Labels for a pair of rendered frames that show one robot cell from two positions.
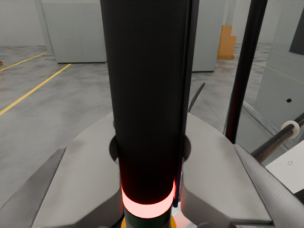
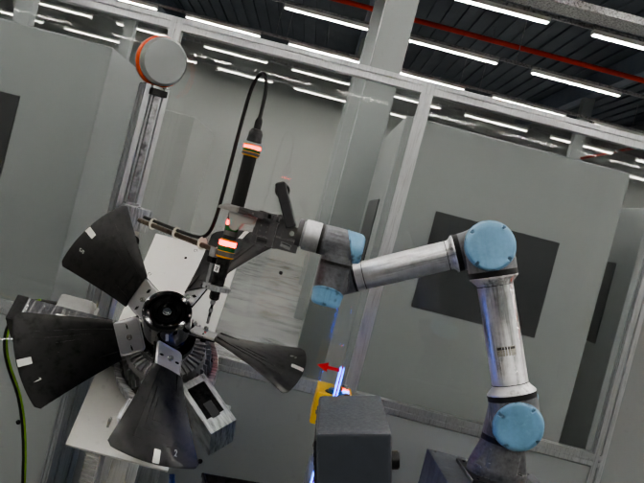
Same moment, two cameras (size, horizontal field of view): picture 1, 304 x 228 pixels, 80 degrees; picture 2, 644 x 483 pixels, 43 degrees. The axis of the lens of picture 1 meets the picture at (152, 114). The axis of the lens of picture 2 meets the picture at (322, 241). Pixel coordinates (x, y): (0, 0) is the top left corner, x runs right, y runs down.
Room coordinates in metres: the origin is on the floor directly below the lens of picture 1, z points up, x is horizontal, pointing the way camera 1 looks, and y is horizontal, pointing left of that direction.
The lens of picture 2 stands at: (-0.22, 2.01, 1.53)
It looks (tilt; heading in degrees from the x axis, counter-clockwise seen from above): 2 degrees down; 272
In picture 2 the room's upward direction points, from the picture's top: 14 degrees clockwise
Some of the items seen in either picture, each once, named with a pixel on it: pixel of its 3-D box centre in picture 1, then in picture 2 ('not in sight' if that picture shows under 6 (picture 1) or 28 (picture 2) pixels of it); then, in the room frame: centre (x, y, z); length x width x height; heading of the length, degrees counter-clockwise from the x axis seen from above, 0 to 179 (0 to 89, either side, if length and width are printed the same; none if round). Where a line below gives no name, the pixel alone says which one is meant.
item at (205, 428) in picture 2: not in sight; (206, 414); (0.03, -0.03, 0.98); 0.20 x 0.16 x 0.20; 92
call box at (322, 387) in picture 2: not in sight; (330, 406); (-0.27, -0.30, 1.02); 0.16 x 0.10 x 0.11; 92
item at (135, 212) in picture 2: not in sight; (133, 218); (0.46, -0.50, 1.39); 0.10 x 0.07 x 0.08; 127
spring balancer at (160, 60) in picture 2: not in sight; (160, 61); (0.52, -0.57, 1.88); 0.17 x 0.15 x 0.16; 2
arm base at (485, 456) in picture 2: not in sight; (499, 455); (-0.71, -0.09, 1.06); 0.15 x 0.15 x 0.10
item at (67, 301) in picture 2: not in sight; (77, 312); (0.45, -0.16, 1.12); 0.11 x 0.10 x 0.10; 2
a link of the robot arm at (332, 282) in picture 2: not in sight; (331, 283); (-0.19, -0.02, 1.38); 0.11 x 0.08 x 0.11; 85
